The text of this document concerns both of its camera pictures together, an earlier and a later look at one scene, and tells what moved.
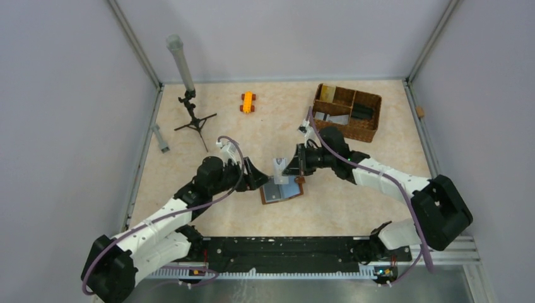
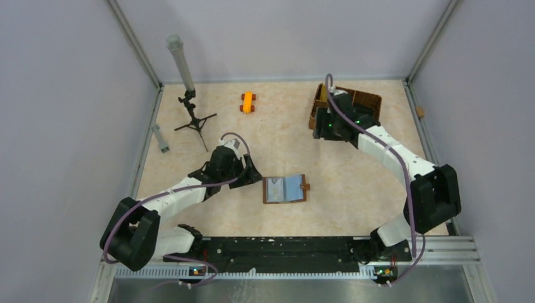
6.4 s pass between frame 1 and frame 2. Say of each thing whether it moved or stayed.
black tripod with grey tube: stayed
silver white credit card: moved
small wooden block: stayed
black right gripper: moved
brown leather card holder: moved
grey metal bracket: stayed
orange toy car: stayed
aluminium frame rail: stayed
